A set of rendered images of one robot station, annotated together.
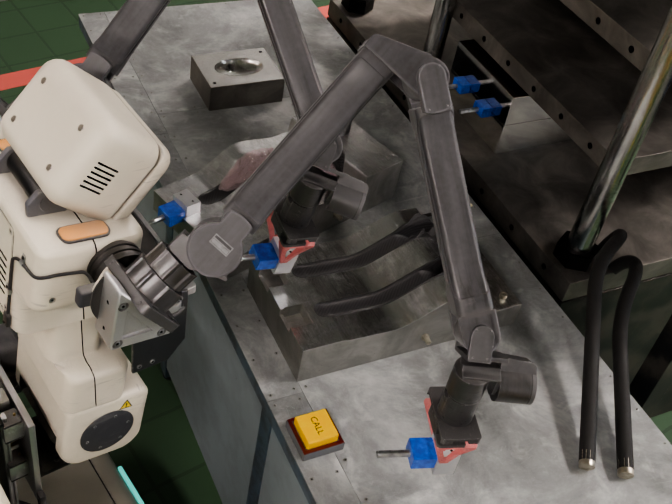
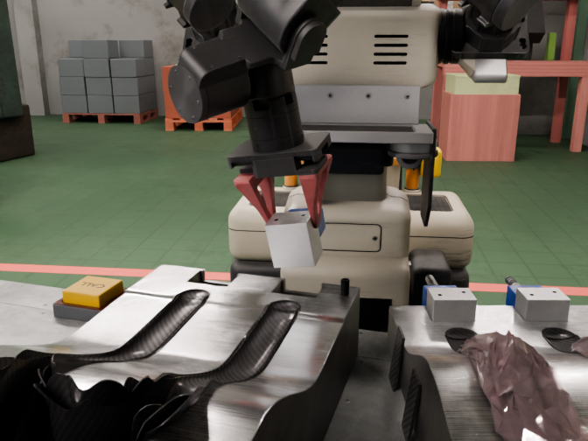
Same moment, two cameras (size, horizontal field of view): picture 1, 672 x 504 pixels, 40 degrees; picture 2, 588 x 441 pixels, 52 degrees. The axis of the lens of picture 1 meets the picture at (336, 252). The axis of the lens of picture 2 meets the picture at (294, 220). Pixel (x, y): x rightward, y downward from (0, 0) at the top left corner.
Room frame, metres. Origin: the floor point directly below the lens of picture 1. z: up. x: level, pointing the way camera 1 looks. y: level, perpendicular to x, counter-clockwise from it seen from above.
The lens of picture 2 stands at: (1.77, -0.31, 1.17)
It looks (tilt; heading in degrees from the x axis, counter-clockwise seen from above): 17 degrees down; 140
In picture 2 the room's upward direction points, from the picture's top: straight up
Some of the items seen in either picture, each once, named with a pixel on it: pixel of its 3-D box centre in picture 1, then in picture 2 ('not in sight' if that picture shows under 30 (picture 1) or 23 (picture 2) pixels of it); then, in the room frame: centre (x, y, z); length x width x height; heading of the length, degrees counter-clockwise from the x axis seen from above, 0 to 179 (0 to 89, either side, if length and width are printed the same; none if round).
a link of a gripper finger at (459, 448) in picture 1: (448, 438); not in sight; (0.91, -0.24, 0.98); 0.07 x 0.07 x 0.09; 16
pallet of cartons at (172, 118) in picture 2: not in sight; (206, 94); (-5.79, 4.29, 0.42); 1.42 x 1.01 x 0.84; 134
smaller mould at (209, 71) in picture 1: (236, 78); not in sight; (2.01, 0.34, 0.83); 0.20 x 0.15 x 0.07; 123
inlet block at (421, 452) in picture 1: (415, 453); not in sight; (0.91, -0.20, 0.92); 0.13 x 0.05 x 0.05; 107
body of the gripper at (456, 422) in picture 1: (457, 405); not in sight; (0.92, -0.24, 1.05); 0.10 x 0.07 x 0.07; 16
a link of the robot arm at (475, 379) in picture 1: (472, 380); not in sight; (0.93, -0.24, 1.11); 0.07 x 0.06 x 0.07; 99
